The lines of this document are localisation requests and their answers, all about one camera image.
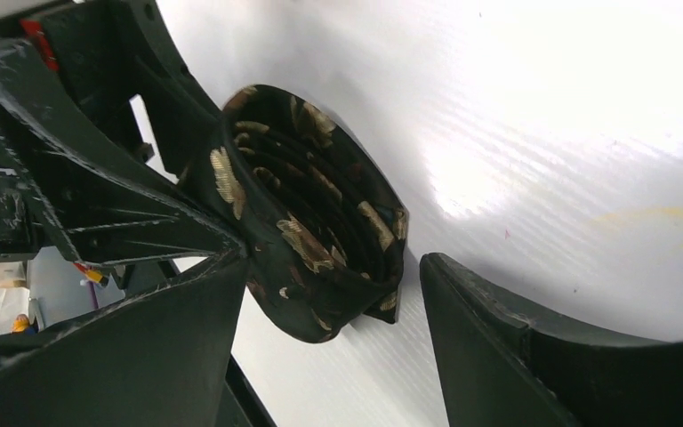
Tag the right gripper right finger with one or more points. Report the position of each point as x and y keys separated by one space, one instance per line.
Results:
x=504 y=360

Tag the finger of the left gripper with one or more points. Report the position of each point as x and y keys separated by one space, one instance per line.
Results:
x=181 y=114
x=96 y=202

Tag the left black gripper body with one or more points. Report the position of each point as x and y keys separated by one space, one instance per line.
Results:
x=80 y=43

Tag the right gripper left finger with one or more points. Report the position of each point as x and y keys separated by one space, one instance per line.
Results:
x=153 y=359

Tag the black gold floral tie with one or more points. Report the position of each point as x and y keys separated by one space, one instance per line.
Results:
x=324 y=231

